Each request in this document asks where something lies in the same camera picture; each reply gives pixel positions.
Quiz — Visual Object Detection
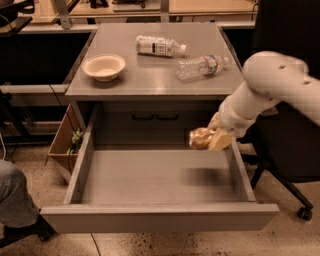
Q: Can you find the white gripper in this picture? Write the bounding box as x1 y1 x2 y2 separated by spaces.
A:
208 94 264 152

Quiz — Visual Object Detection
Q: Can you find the crushed orange soda can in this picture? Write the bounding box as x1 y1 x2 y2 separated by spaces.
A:
189 127 214 149

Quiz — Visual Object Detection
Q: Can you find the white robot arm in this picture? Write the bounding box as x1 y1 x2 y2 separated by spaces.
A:
209 51 320 151

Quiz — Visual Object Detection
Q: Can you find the grey cabinet with counter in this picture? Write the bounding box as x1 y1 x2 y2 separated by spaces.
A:
66 23 243 148

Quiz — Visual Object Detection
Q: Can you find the open grey top drawer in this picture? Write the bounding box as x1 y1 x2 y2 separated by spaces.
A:
41 106 279 233

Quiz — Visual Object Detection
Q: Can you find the clear plastic water bottle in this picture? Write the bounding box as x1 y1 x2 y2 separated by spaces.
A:
176 55 229 80

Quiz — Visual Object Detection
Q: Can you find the white labelled plastic bottle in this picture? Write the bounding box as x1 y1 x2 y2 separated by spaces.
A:
136 35 187 57

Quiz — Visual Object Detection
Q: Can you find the white paper bowl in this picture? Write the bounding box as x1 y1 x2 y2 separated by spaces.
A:
82 54 126 82

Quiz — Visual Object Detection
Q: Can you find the green item in box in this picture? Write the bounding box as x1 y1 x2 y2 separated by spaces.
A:
67 128 83 155

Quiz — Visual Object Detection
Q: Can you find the brown cardboard box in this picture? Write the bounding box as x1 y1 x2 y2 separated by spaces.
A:
48 105 80 174

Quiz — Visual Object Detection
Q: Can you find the black shoe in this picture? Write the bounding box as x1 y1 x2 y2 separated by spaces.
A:
3 216 56 242

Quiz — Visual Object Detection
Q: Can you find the person's leg in jeans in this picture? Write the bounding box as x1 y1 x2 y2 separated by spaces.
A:
0 160 39 228

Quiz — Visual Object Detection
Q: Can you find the right black drawer handle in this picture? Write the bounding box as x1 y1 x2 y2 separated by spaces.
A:
156 111 179 120

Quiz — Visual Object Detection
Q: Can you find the black drawer handle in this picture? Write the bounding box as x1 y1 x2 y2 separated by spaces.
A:
132 111 154 121
156 111 179 120

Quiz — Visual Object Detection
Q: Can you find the left black drawer handle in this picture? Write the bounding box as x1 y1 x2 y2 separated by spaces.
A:
132 111 154 121

